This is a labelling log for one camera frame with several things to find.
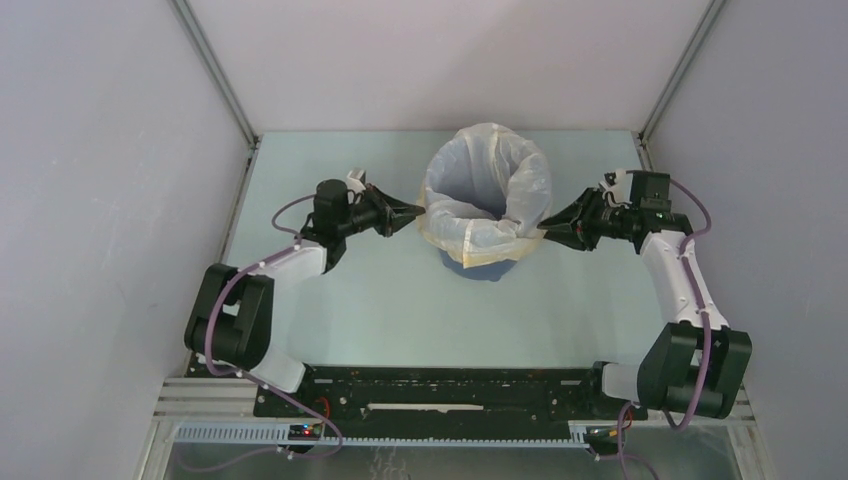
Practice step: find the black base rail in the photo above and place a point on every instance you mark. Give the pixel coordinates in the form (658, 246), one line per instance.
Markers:
(450, 404)

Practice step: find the aluminium corner profile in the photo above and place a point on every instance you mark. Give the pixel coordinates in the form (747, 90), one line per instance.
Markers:
(694, 45)
(190, 22)

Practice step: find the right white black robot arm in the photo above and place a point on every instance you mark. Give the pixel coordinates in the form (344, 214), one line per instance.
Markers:
(696, 365)

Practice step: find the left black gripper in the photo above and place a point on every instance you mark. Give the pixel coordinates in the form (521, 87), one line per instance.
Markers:
(392, 215)

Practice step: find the right aluminium corner profile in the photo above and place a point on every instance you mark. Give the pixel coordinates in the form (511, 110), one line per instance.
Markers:
(694, 45)

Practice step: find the left aluminium corner profile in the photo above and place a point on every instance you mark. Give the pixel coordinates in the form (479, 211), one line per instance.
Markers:
(190, 22)

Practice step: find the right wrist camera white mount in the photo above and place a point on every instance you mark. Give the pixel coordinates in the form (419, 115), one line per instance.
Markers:
(614, 187)

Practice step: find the blue plastic trash bin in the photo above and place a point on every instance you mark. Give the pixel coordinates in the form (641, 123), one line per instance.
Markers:
(491, 272)

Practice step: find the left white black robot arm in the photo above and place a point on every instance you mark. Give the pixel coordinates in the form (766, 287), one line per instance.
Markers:
(231, 321)

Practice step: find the translucent white yellow trash bag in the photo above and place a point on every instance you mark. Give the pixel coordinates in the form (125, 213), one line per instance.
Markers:
(485, 192)

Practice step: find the left circuit board with leds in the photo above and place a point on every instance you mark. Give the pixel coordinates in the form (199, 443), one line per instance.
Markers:
(304, 432)

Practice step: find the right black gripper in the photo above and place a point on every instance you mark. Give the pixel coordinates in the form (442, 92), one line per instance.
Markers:
(570, 229)

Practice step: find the right circuit board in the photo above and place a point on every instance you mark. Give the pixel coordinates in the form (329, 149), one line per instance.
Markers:
(602, 435)

